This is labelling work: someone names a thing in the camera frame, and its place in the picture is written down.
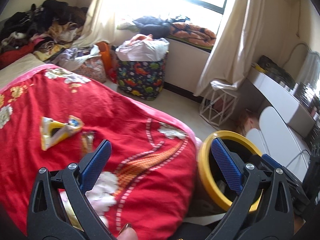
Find gold purple candy wrapper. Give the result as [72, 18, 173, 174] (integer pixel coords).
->
[81, 131, 95, 156]

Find yellow white snack package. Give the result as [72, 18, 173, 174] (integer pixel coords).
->
[40, 115, 84, 151]

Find yellow rimmed trash bin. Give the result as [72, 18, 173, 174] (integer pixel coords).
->
[194, 130, 263, 214]

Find left hand painted nails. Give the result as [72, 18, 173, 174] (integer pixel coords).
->
[117, 223, 138, 240]

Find red floral blanket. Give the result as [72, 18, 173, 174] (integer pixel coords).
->
[1, 64, 198, 239]

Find arched vanity mirror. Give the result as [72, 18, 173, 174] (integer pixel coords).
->
[296, 51, 319, 91]

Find floral pink fabric bag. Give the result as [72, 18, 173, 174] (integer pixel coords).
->
[73, 56, 107, 83]

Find cream right curtain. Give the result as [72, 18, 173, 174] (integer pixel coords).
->
[194, 0, 265, 96]

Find cream curtain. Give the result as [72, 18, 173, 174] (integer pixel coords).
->
[194, 0, 265, 96]
[72, 0, 117, 48]

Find orange bag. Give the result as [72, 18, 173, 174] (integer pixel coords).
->
[96, 41, 112, 75]

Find dinosaur print laundry basket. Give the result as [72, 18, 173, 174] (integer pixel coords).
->
[116, 52, 169, 101]

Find pile of dark clothes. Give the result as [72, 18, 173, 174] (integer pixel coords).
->
[1, 0, 88, 69]

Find cream left curtain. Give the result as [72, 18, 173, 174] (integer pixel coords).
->
[72, 0, 117, 48]

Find orange patterned folded blanket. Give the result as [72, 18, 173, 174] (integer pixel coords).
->
[170, 22, 216, 47]

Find dark blue jacket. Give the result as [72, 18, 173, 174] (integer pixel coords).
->
[132, 15, 190, 39]

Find white wire side table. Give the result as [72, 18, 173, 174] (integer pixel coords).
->
[199, 88, 240, 127]

